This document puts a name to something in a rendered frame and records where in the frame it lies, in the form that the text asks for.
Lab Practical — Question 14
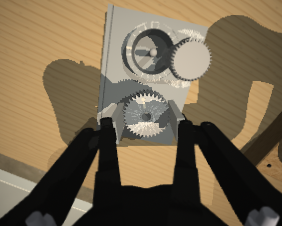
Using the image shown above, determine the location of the grey toothed gear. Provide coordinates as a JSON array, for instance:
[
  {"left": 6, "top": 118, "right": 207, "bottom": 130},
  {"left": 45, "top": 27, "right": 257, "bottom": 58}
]
[{"left": 122, "top": 89, "right": 170, "bottom": 137}]

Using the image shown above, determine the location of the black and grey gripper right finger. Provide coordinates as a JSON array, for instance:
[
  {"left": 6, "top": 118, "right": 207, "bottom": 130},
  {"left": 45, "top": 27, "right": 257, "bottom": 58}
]
[{"left": 167, "top": 100, "right": 282, "bottom": 226}]

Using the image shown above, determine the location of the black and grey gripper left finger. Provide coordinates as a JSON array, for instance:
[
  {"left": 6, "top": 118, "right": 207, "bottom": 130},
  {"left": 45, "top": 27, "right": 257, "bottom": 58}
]
[{"left": 0, "top": 103, "right": 126, "bottom": 226}]

